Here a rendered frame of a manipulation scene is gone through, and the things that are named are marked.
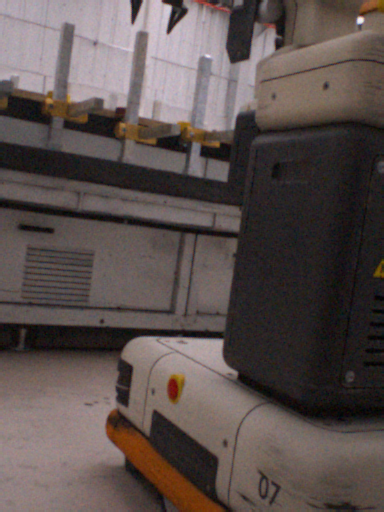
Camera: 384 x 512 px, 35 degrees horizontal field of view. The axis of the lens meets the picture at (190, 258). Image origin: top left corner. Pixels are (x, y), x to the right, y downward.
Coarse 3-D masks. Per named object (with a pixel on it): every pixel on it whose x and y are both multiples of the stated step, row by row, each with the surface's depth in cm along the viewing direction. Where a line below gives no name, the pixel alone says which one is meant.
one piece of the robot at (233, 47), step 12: (240, 0) 132; (252, 0) 128; (264, 0) 132; (276, 0) 126; (240, 12) 132; (252, 12) 128; (264, 12) 126; (276, 12) 126; (240, 24) 132; (252, 24) 128; (228, 36) 136; (240, 36) 131; (252, 36) 128; (228, 48) 135; (240, 48) 131; (240, 60) 130
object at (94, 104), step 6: (78, 102) 183; (84, 102) 178; (90, 102) 173; (96, 102) 171; (102, 102) 172; (72, 108) 188; (78, 108) 182; (84, 108) 177; (90, 108) 174; (96, 108) 172; (102, 108) 172; (72, 114) 189; (78, 114) 187; (84, 114) 185
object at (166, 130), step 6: (156, 126) 193; (162, 126) 189; (168, 126) 185; (174, 126) 183; (180, 126) 184; (144, 132) 200; (150, 132) 196; (156, 132) 192; (162, 132) 188; (168, 132) 185; (174, 132) 184; (144, 138) 203; (150, 138) 201
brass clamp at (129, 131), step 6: (120, 126) 201; (126, 126) 201; (132, 126) 202; (138, 126) 203; (144, 126) 204; (114, 132) 204; (120, 132) 201; (126, 132) 202; (132, 132) 203; (138, 132) 204; (120, 138) 205; (126, 138) 202; (132, 138) 203; (138, 138) 204; (150, 144) 209
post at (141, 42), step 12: (144, 36) 202; (144, 48) 202; (132, 60) 204; (144, 60) 203; (132, 72) 203; (144, 72) 203; (132, 84) 202; (132, 96) 202; (132, 108) 202; (132, 120) 203; (132, 144) 204; (120, 156) 206; (132, 156) 204
